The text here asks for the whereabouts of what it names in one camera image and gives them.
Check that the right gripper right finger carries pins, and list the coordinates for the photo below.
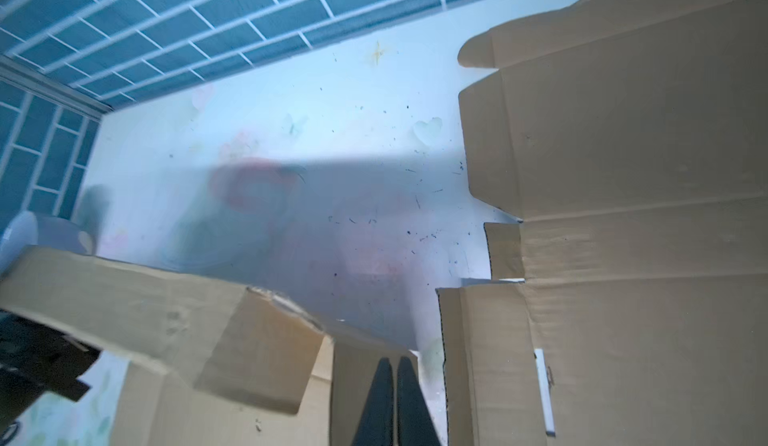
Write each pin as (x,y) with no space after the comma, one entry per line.
(414,423)

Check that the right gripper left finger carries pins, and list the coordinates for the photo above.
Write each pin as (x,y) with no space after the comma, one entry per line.
(376,425)

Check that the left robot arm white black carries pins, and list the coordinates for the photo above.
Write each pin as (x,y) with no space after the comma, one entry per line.
(35,360)

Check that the flat brown cardboard box stack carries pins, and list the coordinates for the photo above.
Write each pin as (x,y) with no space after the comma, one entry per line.
(628,300)

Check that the lavender mug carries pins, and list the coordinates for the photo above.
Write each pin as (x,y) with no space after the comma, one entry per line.
(29,229)

